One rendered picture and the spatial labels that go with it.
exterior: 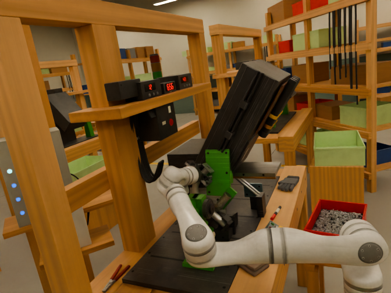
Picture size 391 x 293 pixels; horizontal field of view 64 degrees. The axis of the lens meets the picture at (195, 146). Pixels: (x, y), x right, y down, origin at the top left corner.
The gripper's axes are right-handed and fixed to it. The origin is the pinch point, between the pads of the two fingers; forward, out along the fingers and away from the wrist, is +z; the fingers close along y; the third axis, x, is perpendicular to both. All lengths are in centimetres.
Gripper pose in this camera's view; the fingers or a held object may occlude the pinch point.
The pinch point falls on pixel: (203, 171)
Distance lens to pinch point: 140.2
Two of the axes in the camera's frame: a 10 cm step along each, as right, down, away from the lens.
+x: -6.2, 7.2, 3.1
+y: -6.6, -6.9, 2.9
